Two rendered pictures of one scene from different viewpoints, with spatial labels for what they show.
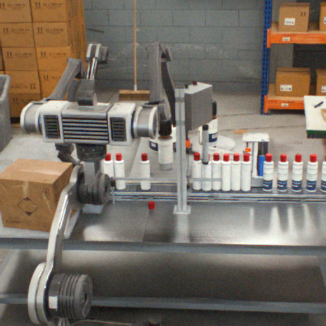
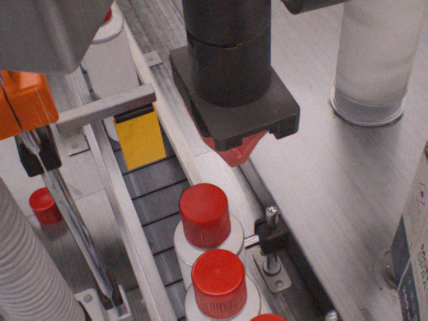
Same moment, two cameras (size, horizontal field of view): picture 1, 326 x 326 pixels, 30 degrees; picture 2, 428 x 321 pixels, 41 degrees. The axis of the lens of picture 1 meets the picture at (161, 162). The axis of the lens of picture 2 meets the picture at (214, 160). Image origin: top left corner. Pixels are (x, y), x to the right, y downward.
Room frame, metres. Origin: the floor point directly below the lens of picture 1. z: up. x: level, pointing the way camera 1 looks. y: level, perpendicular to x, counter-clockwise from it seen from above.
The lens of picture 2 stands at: (2.88, -0.39, 1.39)
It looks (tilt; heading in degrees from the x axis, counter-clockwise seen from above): 51 degrees down; 67
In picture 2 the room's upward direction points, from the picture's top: 7 degrees counter-clockwise
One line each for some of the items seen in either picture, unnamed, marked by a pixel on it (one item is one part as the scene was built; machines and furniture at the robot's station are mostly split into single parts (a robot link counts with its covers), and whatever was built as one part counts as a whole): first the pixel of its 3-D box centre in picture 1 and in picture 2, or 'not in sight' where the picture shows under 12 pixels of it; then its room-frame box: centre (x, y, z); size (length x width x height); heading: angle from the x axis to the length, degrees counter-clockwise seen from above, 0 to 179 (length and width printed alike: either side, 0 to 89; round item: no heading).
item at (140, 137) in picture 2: not in sight; (140, 137); (2.93, -0.12, 1.09); 0.03 x 0.01 x 0.06; 174
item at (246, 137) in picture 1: (255, 137); not in sight; (3.01, -0.50, 1.14); 0.14 x 0.11 x 0.01; 84
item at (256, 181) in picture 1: (255, 160); not in sight; (3.00, -0.50, 1.01); 0.14 x 0.13 x 0.26; 84
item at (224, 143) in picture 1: (210, 144); not in sight; (3.53, -0.31, 0.89); 0.31 x 0.31 x 0.01
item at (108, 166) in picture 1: (108, 171); not in sight; (2.99, 0.29, 0.98); 0.05 x 0.05 x 0.20
